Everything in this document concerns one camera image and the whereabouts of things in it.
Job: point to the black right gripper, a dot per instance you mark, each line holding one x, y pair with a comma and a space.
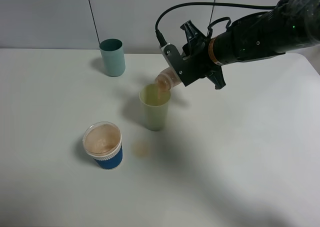
214, 52

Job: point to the drink bottle with red label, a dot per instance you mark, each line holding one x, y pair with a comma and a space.
167, 79

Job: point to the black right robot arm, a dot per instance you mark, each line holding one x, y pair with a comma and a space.
291, 25

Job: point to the light green plastic cup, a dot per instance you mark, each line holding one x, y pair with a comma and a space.
155, 104

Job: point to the teal plastic cup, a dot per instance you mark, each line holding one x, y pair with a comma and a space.
112, 53

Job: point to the brown drink spill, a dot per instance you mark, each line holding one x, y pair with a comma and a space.
140, 148

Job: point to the blue sleeved clear cup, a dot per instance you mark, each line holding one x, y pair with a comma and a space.
103, 142

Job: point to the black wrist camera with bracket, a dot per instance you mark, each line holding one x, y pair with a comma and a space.
178, 64

